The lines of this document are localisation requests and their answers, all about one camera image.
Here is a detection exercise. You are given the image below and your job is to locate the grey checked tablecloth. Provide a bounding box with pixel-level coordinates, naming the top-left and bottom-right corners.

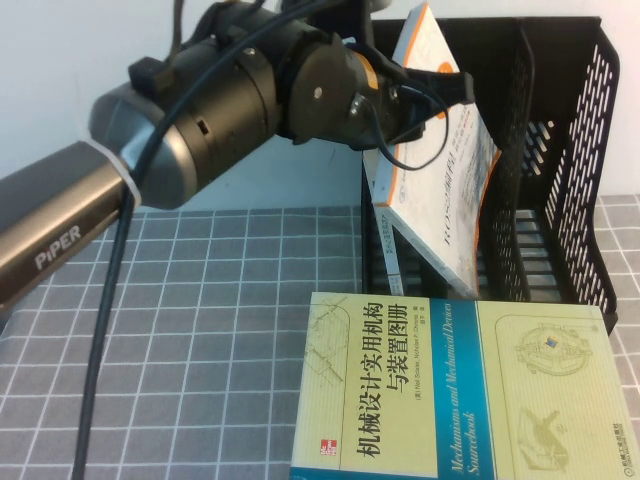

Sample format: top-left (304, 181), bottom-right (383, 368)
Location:
top-left (0, 193), bottom-right (640, 480)

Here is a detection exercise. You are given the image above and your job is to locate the white orange ROS2 book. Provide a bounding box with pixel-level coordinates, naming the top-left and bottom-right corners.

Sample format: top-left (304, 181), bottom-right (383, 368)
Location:
top-left (370, 1), bottom-right (503, 297)

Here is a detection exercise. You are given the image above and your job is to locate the white cable tie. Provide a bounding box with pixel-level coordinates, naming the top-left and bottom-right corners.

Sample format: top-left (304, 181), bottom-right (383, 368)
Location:
top-left (86, 125), bottom-right (147, 207)

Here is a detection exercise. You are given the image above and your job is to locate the thin black cable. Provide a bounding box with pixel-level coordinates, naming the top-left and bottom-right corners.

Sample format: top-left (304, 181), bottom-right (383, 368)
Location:
top-left (365, 93), bottom-right (455, 172)

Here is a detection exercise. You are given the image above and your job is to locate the yellow green mechanisms book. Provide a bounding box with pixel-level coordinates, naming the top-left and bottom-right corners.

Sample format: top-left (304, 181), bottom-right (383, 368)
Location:
top-left (289, 291), bottom-right (640, 480)

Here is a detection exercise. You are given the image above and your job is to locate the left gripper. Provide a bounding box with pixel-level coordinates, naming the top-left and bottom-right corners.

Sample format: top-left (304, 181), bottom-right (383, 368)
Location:
top-left (345, 45), bottom-right (475, 149)

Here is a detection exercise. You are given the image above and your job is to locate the thick black cable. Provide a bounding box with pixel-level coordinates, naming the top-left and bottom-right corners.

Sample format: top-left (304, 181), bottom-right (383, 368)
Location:
top-left (72, 0), bottom-right (326, 480)

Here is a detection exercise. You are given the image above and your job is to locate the thin grey white book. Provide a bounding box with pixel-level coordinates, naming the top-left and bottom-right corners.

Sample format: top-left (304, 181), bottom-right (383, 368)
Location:
top-left (363, 154), bottom-right (407, 297)

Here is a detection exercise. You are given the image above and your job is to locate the black plastic book stand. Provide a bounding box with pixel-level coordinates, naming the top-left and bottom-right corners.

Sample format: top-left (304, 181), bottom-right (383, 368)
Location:
top-left (359, 17), bottom-right (622, 334)

